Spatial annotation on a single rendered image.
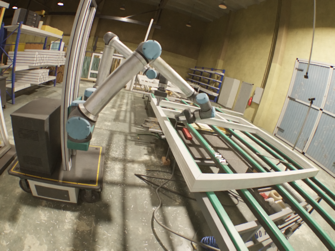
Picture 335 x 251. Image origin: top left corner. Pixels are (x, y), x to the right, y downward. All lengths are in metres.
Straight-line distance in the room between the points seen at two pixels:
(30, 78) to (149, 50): 4.51
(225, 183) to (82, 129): 0.79
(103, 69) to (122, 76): 0.80
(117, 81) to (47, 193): 1.15
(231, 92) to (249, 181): 10.15
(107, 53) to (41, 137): 0.99
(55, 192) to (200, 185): 1.23
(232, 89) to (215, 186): 10.31
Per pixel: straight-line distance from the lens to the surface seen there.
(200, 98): 1.19
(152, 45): 0.92
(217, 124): 1.85
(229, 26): 14.53
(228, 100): 10.91
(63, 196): 1.54
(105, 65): 1.67
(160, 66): 1.11
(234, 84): 10.91
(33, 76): 5.05
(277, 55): 9.12
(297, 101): 7.99
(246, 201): 0.85
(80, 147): 1.18
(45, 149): 1.36
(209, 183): 0.71
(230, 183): 0.79
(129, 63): 0.90
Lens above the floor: 1.30
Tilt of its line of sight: 19 degrees down
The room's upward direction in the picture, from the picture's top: 15 degrees clockwise
